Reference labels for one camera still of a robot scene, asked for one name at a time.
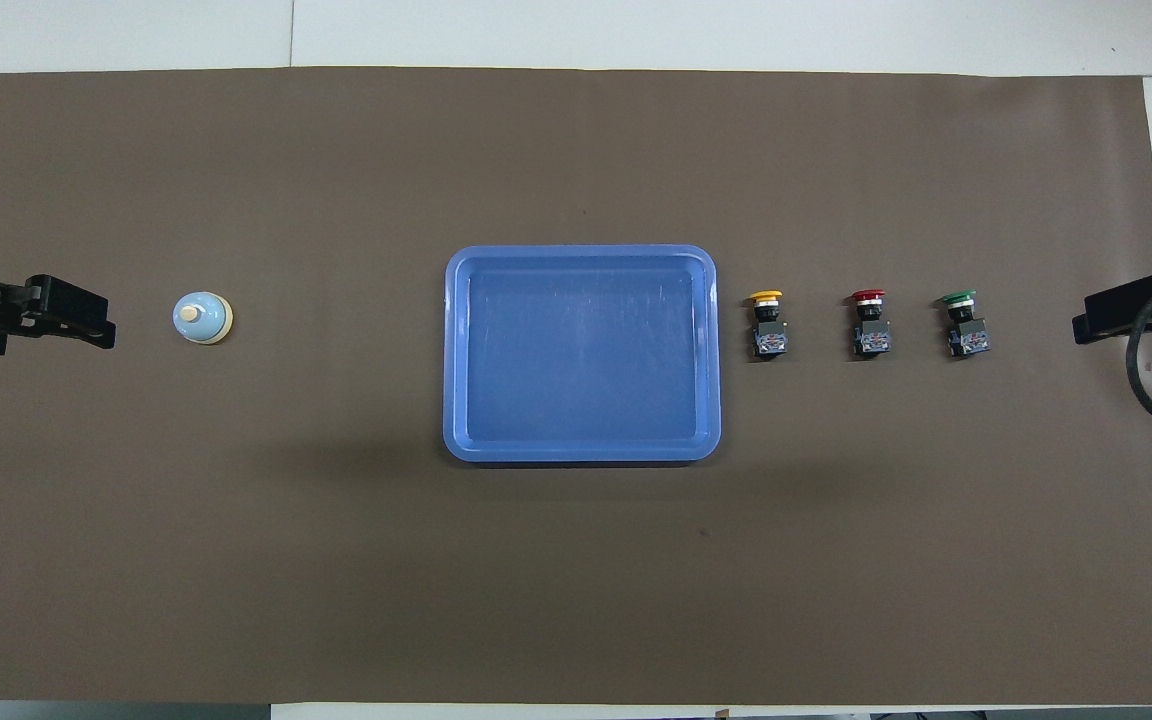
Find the light blue desk bell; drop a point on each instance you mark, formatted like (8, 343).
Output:
(201, 318)

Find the green mushroom push button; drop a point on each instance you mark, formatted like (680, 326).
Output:
(966, 335)

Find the red mushroom push button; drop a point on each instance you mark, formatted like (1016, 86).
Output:
(871, 335)

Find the yellow mushroom push button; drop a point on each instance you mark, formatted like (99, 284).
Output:
(768, 335)

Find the blue plastic tray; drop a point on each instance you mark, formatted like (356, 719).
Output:
(581, 360)

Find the brown table mat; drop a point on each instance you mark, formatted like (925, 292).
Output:
(336, 560)

